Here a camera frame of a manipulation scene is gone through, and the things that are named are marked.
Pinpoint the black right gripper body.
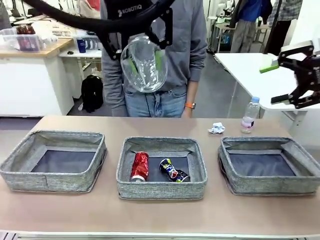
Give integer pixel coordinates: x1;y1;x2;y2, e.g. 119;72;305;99
294;53;320;95

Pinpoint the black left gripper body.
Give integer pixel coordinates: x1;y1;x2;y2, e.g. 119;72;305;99
106;0;153;23

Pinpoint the clear crushed plastic cup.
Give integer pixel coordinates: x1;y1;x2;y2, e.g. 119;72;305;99
120;34;168;95

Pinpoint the clear water bottle pink label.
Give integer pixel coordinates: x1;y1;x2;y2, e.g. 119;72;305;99
240;96;261;134

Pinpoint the white paper ball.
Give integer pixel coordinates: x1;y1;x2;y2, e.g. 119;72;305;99
207;121;226;135

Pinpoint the crushed red soda can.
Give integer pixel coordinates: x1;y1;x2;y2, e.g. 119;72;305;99
129;151;150;183

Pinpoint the crushed blue soda can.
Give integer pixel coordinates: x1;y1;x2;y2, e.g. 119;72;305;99
159;158;191;183

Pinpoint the person's grey sleeved right forearm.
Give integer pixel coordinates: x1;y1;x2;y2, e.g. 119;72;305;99
102;62;128;117

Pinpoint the person's bare left forearm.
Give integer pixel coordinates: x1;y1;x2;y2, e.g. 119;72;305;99
187;79;201;104

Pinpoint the person in grey shirt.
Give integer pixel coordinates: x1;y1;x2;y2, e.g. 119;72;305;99
99;0;208;118

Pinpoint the white desk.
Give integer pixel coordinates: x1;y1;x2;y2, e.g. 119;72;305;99
59;47;103;83

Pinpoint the blue drink bottle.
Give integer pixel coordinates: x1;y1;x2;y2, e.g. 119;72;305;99
76;37;87;53

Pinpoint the person in beige jacket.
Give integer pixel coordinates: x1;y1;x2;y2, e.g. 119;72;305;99
79;0;102;18

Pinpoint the white table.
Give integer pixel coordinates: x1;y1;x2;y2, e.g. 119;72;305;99
214;51;320;118

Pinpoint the person in plaid shirt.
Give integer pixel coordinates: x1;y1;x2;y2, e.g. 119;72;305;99
264;0;300;55

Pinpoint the person in blue top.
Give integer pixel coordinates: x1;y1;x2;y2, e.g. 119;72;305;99
228;0;273;53

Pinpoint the black backpack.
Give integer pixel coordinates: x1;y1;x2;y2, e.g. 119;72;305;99
81;74;104;113

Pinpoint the white lattice crate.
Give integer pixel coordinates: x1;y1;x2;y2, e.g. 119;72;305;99
47;19;76;38

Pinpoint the wood topped white cabinet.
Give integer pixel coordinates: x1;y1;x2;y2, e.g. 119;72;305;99
0;37;75;118

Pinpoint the brown bottle pack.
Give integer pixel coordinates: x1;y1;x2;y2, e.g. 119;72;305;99
16;24;36;35

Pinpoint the grey fabric basket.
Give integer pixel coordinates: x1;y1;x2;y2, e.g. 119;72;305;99
217;135;320;196
115;136;208;200
0;129;108;193

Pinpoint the clear plastic storage box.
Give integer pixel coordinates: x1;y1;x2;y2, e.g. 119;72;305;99
0;27;43;53

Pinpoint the black braided cable sleeve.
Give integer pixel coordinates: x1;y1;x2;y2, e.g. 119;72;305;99
23;0;176;35

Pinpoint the thin black cord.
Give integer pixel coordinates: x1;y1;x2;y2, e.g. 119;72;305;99
143;92;152;118

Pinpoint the aluminium table frame rail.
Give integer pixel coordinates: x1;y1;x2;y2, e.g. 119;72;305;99
0;231;320;240

